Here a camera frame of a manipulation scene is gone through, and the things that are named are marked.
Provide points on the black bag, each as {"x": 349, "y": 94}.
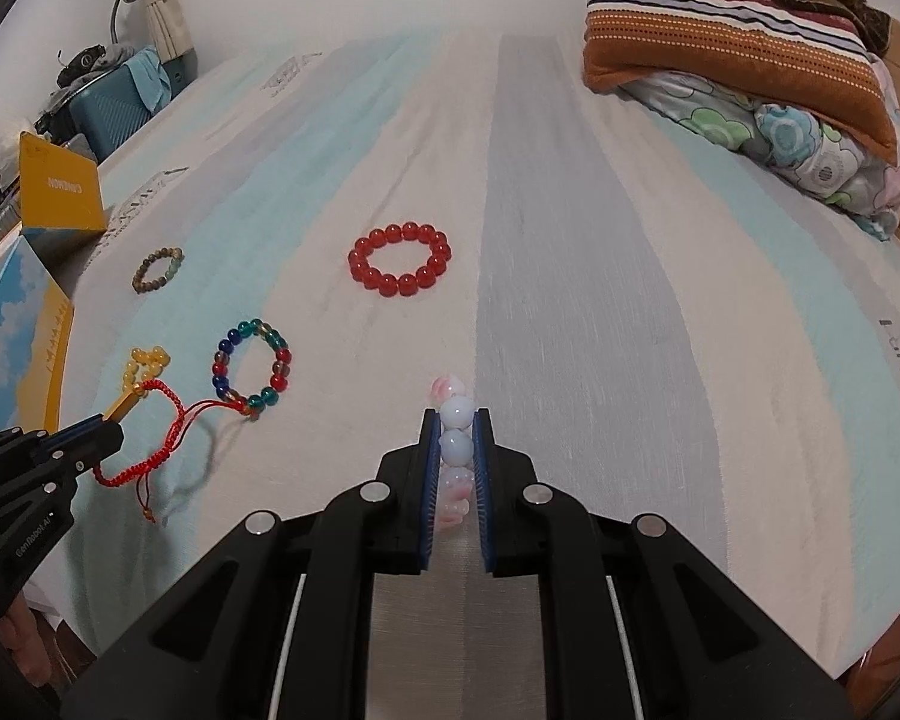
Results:
{"x": 82, "y": 64}

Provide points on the yellow cardboard box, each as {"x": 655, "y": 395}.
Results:
{"x": 58, "y": 184}

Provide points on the teal suitcase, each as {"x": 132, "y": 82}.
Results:
{"x": 111, "y": 114}

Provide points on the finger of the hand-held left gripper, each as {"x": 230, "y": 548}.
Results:
{"x": 94, "y": 454}
{"x": 82, "y": 429}

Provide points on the blue sky printed box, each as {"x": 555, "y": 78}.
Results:
{"x": 15, "y": 345}

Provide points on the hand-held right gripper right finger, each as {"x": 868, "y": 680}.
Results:
{"x": 484, "y": 491}

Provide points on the floral quilt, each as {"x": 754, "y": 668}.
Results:
{"x": 802, "y": 139}

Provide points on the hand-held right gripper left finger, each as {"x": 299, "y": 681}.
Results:
{"x": 427, "y": 491}

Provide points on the striped bed sheet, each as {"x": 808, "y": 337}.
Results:
{"x": 570, "y": 300}

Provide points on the person's left hand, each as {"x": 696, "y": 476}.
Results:
{"x": 28, "y": 619}

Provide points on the teal cloth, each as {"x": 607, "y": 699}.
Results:
{"x": 150, "y": 76}

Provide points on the striped folded blanket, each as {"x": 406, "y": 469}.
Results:
{"x": 735, "y": 37}

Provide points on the cream curtain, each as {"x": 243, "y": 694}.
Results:
{"x": 168, "y": 19}

